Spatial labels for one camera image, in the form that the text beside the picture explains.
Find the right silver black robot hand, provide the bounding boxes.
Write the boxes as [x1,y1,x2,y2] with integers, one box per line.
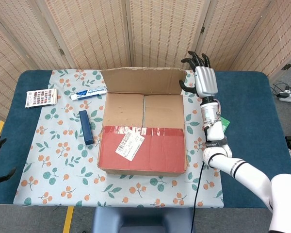
[179,50,219,98]

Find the red cardboard box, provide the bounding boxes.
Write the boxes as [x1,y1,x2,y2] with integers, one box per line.
[97,67,190,177]

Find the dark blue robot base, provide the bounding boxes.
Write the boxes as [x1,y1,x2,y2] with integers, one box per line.
[92,207,196,233]

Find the white box with colourful grid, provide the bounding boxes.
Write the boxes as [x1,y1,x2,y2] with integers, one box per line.
[24,88,58,109]

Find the dark blue slim box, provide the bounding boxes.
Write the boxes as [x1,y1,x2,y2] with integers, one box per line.
[79,110,95,146]

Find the blue and white small package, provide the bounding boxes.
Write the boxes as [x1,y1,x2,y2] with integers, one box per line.
[69,86,109,101]

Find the green sachet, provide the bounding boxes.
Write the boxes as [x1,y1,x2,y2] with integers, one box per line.
[220,116,230,133]

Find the blue padded table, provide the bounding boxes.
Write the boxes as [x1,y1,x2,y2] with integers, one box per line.
[0,69,291,209]

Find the floral tablecloth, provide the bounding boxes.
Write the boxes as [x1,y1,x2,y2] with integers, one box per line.
[13,69,224,208]

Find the white power strip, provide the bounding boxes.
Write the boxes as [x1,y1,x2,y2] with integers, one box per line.
[276,89,291,104]

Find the woven folding screen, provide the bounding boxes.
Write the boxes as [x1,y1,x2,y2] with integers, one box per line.
[0,0,291,122]

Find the black floor cable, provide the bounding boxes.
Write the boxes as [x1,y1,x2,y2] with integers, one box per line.
[271,82,291,96]

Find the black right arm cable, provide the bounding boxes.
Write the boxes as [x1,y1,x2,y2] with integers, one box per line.
[192,162,205,233]

